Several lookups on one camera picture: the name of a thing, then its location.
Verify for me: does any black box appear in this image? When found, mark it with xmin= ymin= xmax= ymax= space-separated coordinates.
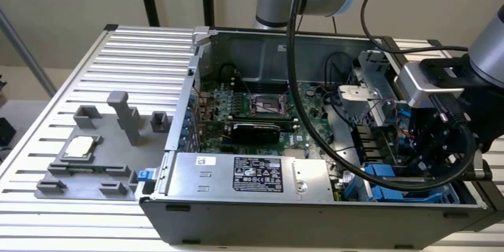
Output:
xmin=0 ymin=117 xmax=18 ymax=147

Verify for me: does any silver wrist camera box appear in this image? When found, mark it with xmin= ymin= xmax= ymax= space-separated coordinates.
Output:
xmin=392 ymin=61 xmax=467 ymax=109

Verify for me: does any CPU socket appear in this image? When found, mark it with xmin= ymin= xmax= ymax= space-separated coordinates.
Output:
xmin=246 ymin=92 xmax=288 ymax=116

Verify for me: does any gray disk bay cage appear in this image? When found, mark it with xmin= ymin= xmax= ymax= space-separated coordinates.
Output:
xmin=342 ymin=162 xmax=462 ymax=205

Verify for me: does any gray parts rack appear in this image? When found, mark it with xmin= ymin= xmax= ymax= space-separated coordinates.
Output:
xmin=34 ymin=90 xmax=175 ymax=202

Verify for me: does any silver power supply unit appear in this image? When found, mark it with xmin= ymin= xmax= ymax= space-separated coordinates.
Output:
xmin=164 ymin=153 xmax=336 ymax=202

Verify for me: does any copper chipset heatsink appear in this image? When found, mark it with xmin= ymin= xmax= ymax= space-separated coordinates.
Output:
xmin=282 ymin=149 xmax=310 ymax=159

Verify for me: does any aluminium frame post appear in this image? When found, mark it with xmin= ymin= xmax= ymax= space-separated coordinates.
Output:
xmin=0 ymin=6 xmax=58 ymax=97

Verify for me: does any green RAM stick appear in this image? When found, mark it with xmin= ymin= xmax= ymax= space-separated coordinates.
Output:
xmin=67 ymin=165 xmax=108 ymax=174

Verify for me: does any black graphics card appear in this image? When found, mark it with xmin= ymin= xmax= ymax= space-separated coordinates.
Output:
xmin=223 ymin=121 xmax=283 ymax=147

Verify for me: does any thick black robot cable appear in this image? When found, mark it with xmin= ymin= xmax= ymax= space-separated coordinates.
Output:
xmin=286 ymin=0 xmax=476 ymax=192

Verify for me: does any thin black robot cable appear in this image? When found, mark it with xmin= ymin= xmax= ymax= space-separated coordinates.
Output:
xmin=360 ymin=0 xmax=471 ymax=55

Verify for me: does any blue case latch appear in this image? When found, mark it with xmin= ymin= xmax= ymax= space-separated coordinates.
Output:
xmin=138 ymin=168 xmax=158 ymax=183

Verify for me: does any silver CPU chip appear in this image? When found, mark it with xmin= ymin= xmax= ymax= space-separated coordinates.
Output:
xmin=64 ymin=135 xmax=99 ymax=158

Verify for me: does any black open PC case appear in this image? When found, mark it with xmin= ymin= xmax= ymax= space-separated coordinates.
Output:
xmin=138 ymin=26 xmax=499 ymax=250

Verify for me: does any black looped wire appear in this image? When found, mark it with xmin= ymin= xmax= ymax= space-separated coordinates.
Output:
xmin=324 ymin=51 xmax=356 ymax=88

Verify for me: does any green motherboard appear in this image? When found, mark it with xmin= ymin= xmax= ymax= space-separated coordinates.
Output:
xmin=195 ymin=79 xmax=348 ymax=159

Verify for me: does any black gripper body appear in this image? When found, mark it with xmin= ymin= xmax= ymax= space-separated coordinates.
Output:
xmin=452 ymin=82 xmax=504 ymax=154

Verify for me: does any blue data wire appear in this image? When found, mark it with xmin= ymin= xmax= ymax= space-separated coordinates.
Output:
xmin=396 ymin=109 xmax=414 ymax=147

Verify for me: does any silver drive bracket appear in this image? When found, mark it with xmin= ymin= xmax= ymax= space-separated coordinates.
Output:
xmin=338 ymin=49 xmax=412 ymax=126

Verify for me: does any thin black wire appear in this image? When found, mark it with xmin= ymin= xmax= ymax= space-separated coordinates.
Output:
xmin=328 ymin=136 xmax=356 ymax=153

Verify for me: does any black RAM slot bank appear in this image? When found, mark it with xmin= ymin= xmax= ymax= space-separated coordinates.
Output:
xmin=232 ymin=80 xmax=292 ymax=93
xmin=227 ymin=114 xmax=298 ymax=123

